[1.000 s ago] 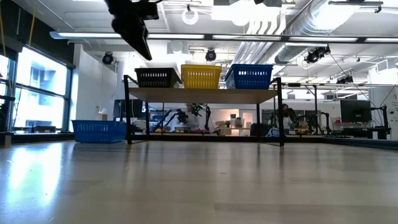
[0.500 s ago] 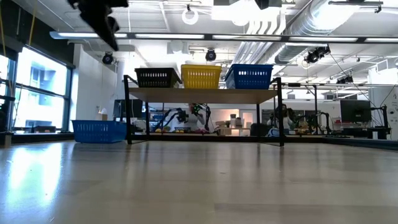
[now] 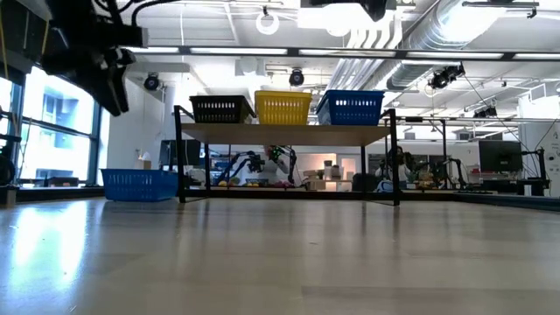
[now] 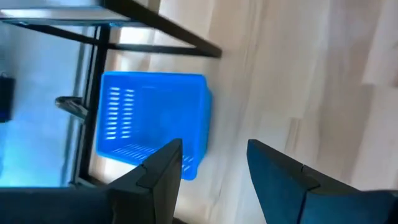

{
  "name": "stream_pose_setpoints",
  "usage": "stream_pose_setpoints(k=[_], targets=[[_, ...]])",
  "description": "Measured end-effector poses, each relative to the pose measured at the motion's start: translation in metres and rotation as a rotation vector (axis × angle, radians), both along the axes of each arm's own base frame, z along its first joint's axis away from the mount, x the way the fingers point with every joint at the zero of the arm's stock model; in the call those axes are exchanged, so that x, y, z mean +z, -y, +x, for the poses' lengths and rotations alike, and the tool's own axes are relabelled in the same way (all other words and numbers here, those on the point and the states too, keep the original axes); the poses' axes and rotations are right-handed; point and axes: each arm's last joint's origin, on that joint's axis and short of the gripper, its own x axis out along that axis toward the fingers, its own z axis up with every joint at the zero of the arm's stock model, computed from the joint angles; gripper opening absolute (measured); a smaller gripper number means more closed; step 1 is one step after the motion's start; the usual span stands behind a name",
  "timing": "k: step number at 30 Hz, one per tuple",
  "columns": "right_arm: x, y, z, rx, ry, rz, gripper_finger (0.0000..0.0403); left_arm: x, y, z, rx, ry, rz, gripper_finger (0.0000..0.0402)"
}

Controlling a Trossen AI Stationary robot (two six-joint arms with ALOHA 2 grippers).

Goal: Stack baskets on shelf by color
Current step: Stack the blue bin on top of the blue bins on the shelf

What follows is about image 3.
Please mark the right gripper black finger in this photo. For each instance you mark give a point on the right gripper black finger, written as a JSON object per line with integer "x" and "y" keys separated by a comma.
{"x": 376, "y": 9}

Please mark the round black ceiling camera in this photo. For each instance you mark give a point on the round black ceiling camera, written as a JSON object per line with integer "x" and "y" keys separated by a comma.
{"x": 296, "y": 77}
{"x": 151, "y": 81}

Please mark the yellow plastic basket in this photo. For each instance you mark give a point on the yellow plastic basket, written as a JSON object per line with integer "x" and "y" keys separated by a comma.
{"x": 282, "y": 118}

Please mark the large glass window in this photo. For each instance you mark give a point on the large glass window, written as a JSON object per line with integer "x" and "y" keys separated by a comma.
{"x": 57, "y": 131}

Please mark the black computer monitor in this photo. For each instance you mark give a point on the black computer monitor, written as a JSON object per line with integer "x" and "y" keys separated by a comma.
{"x": 192, "y": 153}
{"x": 501, "y": 155}

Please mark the blue and black background robot arm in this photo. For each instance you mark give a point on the blue and black background robot arm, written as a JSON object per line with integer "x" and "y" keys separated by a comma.
{"x": 256, "y": 164}

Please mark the black table edge rail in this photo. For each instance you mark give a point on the black table edge rail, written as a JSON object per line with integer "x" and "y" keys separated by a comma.
{"x": 503, "y": 202}

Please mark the long ceiling light bar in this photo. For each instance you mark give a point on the long ceiling light bar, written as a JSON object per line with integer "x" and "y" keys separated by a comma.
{"x": 236, "y": 51}

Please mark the blue plastic basket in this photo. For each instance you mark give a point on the blue plastic basket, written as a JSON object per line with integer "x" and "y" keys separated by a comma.
{"x": 140, "y": 192}
{"x": 350, "y": 118}

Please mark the black ceiling spotlight cluster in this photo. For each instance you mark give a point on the black ceiling spotlight cluster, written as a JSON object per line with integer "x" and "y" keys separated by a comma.
{"x": 442, "y": 79}

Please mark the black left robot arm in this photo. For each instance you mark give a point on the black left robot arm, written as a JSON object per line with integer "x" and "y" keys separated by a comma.
{"x": 74, "y": 22}

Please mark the silver air duct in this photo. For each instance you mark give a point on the silver air duct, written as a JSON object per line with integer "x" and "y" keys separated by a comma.
{"x": 437, "y": 39}

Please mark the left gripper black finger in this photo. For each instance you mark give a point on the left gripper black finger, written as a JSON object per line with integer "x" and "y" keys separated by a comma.
{"x": 105, "y": 94}
{"x": 120, "y": 87}

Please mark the black plastic basket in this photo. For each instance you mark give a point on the black plastic basket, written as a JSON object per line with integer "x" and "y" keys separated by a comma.
{"x": 219, "y": 116}

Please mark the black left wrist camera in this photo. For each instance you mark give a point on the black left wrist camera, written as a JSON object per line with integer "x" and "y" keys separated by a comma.
{"x": 131, "y": 36}

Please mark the person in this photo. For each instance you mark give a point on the person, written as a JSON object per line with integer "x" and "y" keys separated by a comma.
{"x": 400, "y": 156}
{"x": 275, "y": 172}

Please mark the black track spotlights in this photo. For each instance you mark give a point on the black track spotlights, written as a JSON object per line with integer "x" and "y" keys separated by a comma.
{"x": 481, "y": 114}

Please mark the wooden shelf with black frame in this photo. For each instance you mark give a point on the wooden shelf with black frame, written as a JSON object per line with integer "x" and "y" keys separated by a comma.
{"x": 284, "y": 135}

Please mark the cardboard box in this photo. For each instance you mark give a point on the cardboard box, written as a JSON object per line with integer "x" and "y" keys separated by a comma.
{"x": 144, "y": 165}
{"x": 316, "y": 184}

